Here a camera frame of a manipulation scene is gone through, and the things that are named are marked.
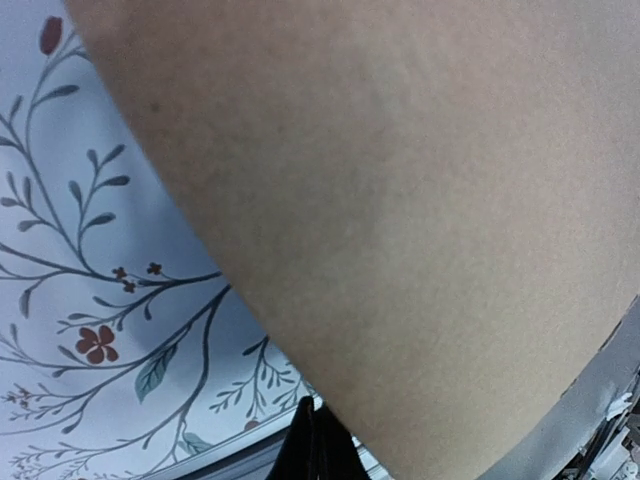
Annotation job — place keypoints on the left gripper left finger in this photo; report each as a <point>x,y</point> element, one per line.
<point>296,458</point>

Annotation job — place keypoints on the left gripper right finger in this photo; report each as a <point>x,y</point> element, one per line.
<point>337,456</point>

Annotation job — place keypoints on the brown cardboard box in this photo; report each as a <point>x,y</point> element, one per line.
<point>432,207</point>

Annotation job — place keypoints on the floral patterned table mat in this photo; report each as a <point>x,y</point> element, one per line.
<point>125,352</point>

